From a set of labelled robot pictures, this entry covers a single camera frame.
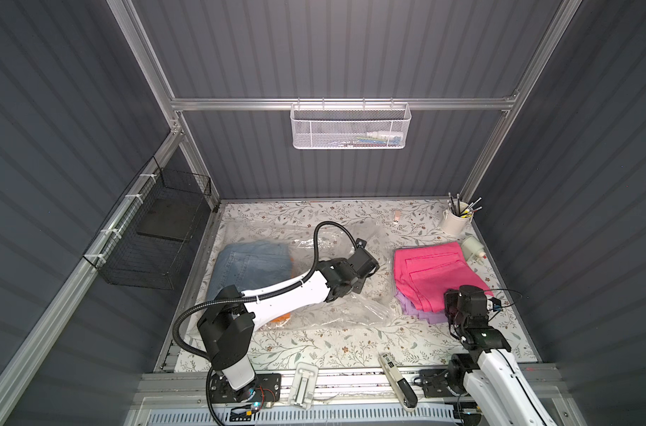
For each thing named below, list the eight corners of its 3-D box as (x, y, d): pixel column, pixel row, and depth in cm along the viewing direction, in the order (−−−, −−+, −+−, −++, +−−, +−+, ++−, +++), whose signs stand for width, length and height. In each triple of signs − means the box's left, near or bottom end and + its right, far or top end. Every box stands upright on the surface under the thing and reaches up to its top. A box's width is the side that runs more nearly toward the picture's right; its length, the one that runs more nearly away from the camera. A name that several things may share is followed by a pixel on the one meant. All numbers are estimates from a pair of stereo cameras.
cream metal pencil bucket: (441, 236, 110) (451, 218, 101) (436, 220, 116) (445, 201, 107) (464, 236, 110) (476, 217, 101) (457, 220, 116) (468, 201, 107)
